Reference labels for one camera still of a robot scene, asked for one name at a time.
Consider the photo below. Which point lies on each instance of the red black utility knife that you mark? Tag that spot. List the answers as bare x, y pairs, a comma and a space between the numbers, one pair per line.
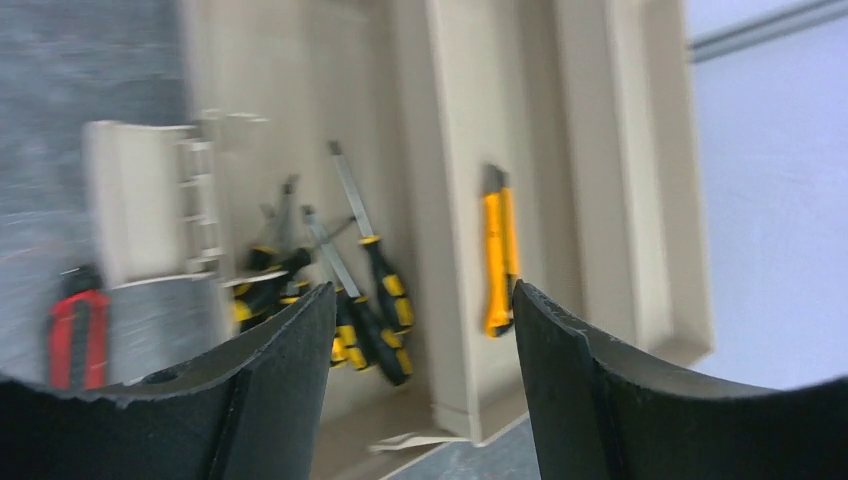
78, 332

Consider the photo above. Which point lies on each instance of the aluminium frame rail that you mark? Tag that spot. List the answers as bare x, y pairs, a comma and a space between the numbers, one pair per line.
780, 23

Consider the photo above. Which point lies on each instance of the beige plastic tool box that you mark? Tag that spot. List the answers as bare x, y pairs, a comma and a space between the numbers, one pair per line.
585, 104

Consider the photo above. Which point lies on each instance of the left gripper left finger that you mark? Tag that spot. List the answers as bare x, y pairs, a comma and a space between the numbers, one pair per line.
247, 409

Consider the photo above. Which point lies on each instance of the screwdriver yellow black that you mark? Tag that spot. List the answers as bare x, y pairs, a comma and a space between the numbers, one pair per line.
390, 290
346, 348
501, 249
383, 348
275, 239
256, 301

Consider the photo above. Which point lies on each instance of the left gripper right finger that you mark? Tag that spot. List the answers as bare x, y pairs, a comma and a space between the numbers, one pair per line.
601, 408

